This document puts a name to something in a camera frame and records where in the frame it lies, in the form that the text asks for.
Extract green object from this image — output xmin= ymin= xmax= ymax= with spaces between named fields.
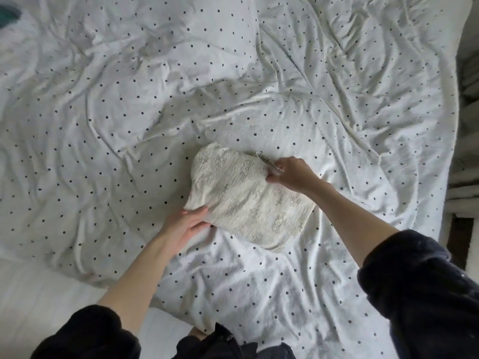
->
xmin=0 ymin=2 xmax=22 ymax=28

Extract person's right forearm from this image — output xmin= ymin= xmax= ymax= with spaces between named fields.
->
xmin=310 ymin=181 xmax=401 ymax=268

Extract person's left hand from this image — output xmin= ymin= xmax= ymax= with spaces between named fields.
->
xmin=153 ymin=205 xmax=214 ymax=259

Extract person's black left sleeve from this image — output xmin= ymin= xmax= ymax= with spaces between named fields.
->
xmin=30 ymin=304 xmax=143 ymax=359

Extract person's right hand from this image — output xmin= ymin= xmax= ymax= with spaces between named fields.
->
xmin=265 ymin=156 xmax=326 ymax=197

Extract striped beige curtain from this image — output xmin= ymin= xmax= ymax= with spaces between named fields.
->
xmin=442 ymin=11 xmax=479 ymax=285

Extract beige textured pajama pants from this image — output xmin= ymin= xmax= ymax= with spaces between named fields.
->
xmin=183 ymin=142 xmax=317 ymax=253

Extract white dotted bed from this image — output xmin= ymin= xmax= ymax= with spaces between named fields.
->
xmin=0 ymin=0 xmax=461 ymax=359

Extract person's left forearm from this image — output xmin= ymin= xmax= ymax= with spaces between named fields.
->
xmin=97 ymin=239 xmax=177 ymax=337

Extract person's dark shorts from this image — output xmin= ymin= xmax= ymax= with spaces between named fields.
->
xmin=172 ymin=322 xmax=296 ymax=359

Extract person's black right sleeve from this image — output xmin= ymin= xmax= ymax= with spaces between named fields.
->
xmin=357 ymin=228 xmax=479 ymax=359

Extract person's black sleeve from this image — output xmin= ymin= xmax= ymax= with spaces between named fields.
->
xmin=357 ymin=228 xmax=479 ymax=359
xmin=30 ymin=304 xmax=143 ymax=359

